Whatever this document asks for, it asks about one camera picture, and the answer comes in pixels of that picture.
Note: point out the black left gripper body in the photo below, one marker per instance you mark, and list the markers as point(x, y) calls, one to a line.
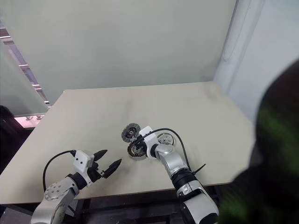
point(94, 173)

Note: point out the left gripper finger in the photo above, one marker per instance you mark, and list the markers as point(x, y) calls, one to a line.
point(101, 154)
point(113, 167)

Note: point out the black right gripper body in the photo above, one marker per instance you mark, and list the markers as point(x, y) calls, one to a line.
point(143, 149)

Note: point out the silver gear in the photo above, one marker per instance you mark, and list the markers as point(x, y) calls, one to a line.
point(133, 154)

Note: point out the dark grey spoked rotor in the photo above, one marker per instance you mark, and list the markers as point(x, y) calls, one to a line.
point(127, 134)

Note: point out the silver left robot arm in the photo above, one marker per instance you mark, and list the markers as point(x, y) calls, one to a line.
point(58, 193)

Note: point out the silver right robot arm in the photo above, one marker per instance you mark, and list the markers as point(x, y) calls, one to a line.
point(172, 163)

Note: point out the metal glass clamp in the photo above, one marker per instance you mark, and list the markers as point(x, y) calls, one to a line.
point(39, 116)
point(28, 117)

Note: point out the frosted glass partition panel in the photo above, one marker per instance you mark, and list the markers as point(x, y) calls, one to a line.
point(16, 88)

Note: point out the dark blurred rounded shape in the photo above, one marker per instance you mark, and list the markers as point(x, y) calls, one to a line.
point(275, 151)

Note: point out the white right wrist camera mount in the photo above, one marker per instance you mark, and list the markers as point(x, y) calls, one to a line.
point(148, 137)

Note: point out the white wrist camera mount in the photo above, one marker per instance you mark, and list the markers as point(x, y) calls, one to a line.
point(148, 137)
point(81, 161)

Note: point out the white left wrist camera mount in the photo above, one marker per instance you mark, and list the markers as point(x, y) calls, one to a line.
point(81, 161)

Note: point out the black table frame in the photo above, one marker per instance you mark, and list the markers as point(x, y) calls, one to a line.
point(130, 210)

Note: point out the slatted metal rail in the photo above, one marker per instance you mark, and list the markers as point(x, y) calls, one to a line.
point(25, 70)

